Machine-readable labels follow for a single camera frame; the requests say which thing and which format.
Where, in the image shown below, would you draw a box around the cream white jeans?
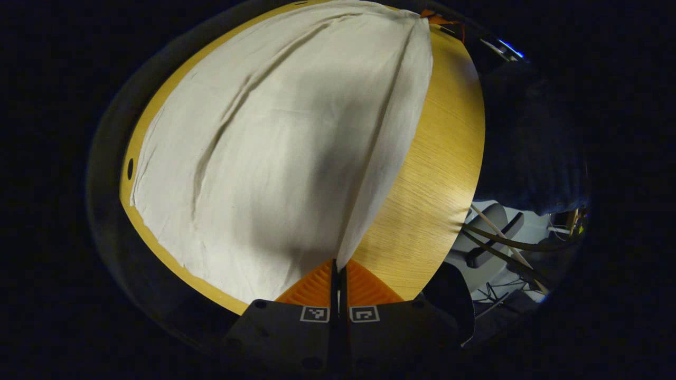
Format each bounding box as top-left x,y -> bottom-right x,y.
129,0 -> 434,306

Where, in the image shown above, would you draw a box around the grey chair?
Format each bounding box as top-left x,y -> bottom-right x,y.
449,203 -> 550,296

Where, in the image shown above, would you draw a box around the dark cable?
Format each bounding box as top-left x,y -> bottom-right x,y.
464,231 -> 552,290
462,223 -> 584,252

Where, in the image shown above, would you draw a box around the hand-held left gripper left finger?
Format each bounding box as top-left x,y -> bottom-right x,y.
222,259 -> 339,376

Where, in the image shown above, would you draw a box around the wooden stick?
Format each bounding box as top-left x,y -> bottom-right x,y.
469,204 -> 551,294

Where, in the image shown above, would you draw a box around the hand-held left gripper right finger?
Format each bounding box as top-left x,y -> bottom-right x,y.
341,259 -> 461,374

